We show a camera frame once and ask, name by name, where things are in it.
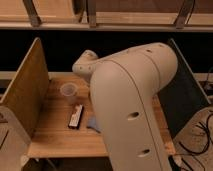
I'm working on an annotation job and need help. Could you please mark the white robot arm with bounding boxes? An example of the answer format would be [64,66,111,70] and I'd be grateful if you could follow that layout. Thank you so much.
[72,43,178,171]

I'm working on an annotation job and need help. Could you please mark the clear plastic cup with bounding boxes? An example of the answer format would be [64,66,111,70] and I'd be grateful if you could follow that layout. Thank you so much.
[60,82,78,97]

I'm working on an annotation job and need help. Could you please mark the black white rectangular bar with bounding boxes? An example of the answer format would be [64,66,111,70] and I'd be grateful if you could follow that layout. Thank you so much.
[68,104,84,129]

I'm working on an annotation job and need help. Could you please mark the right dark divider panel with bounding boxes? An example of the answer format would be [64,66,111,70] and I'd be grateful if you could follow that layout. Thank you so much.
[158,39,211,138]

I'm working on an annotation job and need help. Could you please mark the left wooden divider panel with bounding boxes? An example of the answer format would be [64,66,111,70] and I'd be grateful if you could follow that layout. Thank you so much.
[0,38,49,142]

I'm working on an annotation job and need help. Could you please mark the wooden shelf with brackets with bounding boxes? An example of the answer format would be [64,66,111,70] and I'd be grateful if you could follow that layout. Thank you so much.
[0,0,213,32]

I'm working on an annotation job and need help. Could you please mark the black cables on floor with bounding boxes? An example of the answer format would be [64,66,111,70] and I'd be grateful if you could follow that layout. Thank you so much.
[173,111,213,171]

